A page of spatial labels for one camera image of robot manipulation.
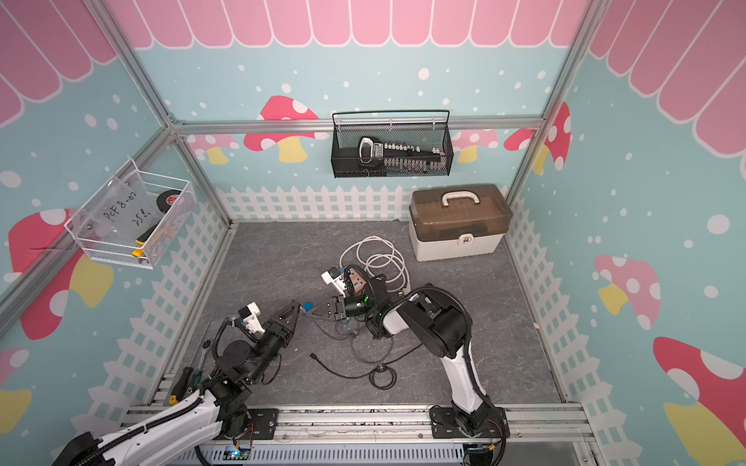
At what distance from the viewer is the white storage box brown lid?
0.96m

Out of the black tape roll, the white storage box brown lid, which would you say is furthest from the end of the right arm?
the black tape roll

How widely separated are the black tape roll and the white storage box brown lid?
2.38 ft

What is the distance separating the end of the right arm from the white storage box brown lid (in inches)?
12.5

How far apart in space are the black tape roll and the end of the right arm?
50cm

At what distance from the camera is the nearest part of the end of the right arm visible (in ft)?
2.47

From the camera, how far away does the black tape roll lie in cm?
81

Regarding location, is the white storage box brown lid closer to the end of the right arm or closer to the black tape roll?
the end of the right arm
